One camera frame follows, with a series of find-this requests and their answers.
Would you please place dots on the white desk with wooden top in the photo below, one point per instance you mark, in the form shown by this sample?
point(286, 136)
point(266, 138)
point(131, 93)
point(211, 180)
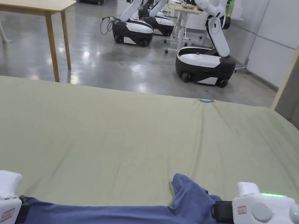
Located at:
point(186, 11)

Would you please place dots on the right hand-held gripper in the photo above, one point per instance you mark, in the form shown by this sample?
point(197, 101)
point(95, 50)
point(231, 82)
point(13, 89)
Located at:
point(262, 211)

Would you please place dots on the bed with pale green sheet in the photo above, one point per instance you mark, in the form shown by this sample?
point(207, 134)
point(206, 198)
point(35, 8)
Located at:
point(95, 138)

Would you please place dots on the small pale blue clip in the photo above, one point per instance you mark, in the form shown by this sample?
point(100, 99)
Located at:
point(206, 100)

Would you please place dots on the dark blue garment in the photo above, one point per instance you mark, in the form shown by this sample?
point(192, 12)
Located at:
point(139, 221)

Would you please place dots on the white and black wheeled robot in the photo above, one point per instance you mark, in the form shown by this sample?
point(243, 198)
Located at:
point(162, 24)
point(206, 60)
point(133, 29)

